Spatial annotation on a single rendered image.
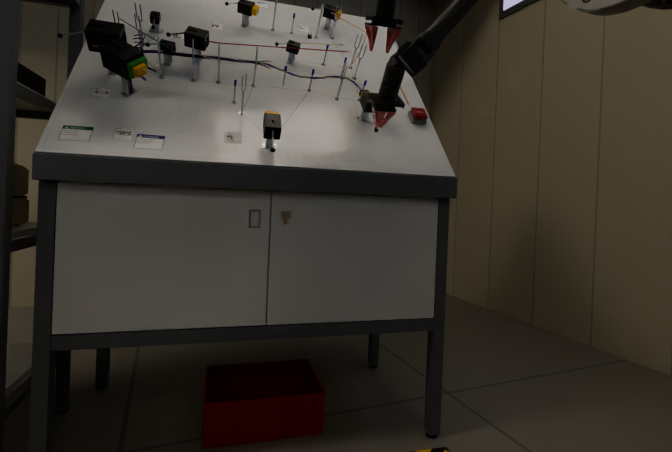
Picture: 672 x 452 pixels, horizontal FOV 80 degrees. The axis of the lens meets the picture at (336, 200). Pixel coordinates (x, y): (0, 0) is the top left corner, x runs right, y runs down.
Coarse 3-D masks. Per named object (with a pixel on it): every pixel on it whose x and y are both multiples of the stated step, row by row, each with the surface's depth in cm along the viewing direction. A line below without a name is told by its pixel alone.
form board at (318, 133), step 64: (128, 0) 153; (192, 0) 164; (256, 0) 177; (192, 64) 137; (320, 64) 155; (384, 64) 167; (192, 128) 117; (256, 128) 124; (320, 128) 131; (384, 128) 139
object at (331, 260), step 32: (288, 192) 120; (288, 224) 120; (320, 224) 122; (352, 224) 125; (384, 224) 128; (416, 224) 131; (288, 256) 120; (320, 256) 122; (352, 256) 125; (384, 256) 128; (416, 256) 131; (288, 288) 120; (320, 288) 123; (352, 288) 125; (384, 288) 128; (416, 288) 131; (288, 320) 120; (320, 320) 123; (352, 320) 125
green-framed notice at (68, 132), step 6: (66, 126) 107; (72, 126) 107; (78, 126) 108; (84, 126) 108; (60, 132) 105; (66, 132) 106; (72, 132) 106; (78, 132) 106; (84, 132) 107; (90, 132) 107; (60, 138) 104; (66, 138) 104; (72, 138) 105; (78, 138) 105; (84, 138) 106; (90, 138) 106
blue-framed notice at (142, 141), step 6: (138, 138) 110; (144, 138) 110; (150, 138) 111; (156, 138) 111; (162, 138) 112; (138, 144) 109; (144, 144) 109; (150, 144) 110; (156, 144) 110; (162, 144) 111; (162, 150) 109
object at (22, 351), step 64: (0, 0) 96; (64, 0) 139; (0, 64) 96; (0, 128) 96; (0, 192) 96; (0, 256) 96; (0, 320) 97; (0, 384) 98; (64, 384) 140; (0, 448) 99
